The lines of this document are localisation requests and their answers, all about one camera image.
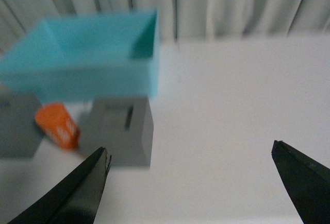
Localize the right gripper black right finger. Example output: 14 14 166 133
271 140 329 223

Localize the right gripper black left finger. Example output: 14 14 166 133
10 147 112 223

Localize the gray block with slot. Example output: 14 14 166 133
79 97 154 167

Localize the blue plastic box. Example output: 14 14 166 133
1 10 160 103

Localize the gray block at left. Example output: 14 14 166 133
1 94 43 159

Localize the orange cylinder part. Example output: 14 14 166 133
35 102 80 150

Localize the white curtain backdrop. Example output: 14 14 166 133
1 0 329 53

